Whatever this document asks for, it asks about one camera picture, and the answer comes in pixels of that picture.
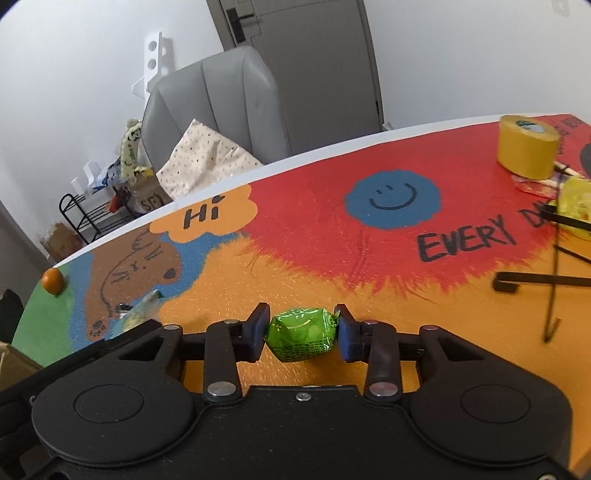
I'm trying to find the white perforated board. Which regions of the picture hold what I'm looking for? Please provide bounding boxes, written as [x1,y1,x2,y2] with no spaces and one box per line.
[130,31,174,97]

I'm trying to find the teal and beige snack packet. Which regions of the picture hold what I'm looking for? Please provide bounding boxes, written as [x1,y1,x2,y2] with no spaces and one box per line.
[113,291,162,333]

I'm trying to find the red clear wrapper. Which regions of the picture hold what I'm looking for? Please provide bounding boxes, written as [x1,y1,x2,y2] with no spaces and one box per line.
[512,173,561,199]

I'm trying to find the bright green snack packet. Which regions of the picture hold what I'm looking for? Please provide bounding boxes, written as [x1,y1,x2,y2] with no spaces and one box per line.
[264,308,340,363]

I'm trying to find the black wire shoe rack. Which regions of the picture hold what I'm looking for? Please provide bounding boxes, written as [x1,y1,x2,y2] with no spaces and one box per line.
[59,191,139,245]

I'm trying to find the black door handle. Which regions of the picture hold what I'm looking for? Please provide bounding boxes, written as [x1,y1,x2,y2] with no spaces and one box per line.
[226,7,254,44]

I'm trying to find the brown cardboard box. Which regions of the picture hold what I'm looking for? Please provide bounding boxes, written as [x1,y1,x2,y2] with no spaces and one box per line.
[0,342,42,393]

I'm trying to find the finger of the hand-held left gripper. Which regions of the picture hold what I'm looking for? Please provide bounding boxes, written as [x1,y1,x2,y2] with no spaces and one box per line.
[0,322,165,408]

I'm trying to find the brown bag on floor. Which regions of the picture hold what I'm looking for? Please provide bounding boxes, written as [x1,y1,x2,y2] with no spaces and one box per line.
[41,223,84,264]

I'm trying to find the white wall hooks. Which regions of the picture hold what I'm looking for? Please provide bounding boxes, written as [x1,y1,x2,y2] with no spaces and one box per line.
[71,159,109,195]

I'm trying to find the cream spotted cushion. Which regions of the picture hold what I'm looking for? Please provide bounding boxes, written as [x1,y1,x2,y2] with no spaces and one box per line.
[157,119,264,200]

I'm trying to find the colourful cartoon table mat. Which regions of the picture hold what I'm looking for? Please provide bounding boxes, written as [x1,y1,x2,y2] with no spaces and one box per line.
[11,113,591,462]

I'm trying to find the panda print inflatable ring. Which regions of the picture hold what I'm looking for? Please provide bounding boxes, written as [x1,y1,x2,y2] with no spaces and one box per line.
[117,119,144,178]

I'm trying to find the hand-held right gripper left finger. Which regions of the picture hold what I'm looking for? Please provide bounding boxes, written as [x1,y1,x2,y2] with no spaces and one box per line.
[115,302,271,403]

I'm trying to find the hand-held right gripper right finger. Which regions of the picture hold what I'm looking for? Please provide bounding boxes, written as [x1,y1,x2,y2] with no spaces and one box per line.
[333,303,491,400]

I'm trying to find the yellow packets in rack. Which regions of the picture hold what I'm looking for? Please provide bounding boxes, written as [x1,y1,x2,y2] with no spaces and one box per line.
[556,178,591,241]

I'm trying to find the brown paper bag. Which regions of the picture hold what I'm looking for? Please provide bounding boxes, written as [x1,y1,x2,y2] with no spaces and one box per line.
[131,173,172,215]

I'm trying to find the grey padded chair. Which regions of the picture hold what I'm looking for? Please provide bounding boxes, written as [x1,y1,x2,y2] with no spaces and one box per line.
[141,45,293,176]

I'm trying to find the yellow tape roll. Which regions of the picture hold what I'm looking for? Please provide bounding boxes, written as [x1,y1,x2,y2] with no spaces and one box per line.
[497,115,561,181]

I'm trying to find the grey door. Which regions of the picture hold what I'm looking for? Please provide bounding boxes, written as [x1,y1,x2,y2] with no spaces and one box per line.
[205,0,384,155]

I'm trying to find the small orange fruit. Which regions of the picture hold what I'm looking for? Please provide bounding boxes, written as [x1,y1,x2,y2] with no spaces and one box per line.
[42,268,64,295]

